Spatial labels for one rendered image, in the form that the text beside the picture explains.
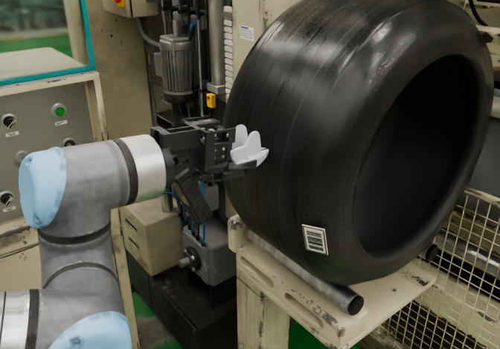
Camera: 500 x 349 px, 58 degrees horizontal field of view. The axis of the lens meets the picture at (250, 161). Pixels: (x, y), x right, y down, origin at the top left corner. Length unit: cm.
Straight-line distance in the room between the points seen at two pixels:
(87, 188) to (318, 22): 48
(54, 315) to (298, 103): 46
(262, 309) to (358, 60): 91
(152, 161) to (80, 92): 72
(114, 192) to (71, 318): 16
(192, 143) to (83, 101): 69
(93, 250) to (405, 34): 56
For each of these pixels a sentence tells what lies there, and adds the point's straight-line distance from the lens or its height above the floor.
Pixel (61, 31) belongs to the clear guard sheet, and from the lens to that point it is 123.
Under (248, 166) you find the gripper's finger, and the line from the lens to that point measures 71.
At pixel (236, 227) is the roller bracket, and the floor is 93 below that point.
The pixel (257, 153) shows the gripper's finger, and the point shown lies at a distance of 73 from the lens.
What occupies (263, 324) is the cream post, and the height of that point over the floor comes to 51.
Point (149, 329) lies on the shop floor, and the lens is 223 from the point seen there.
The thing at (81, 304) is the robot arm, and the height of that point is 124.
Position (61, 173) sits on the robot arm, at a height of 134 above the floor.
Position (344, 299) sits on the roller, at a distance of 99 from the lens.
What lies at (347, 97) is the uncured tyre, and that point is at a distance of 72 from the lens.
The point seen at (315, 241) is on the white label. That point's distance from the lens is 79.
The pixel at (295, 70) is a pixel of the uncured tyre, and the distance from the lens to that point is 77.
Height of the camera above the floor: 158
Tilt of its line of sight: 26 degrees down
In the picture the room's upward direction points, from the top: straight up
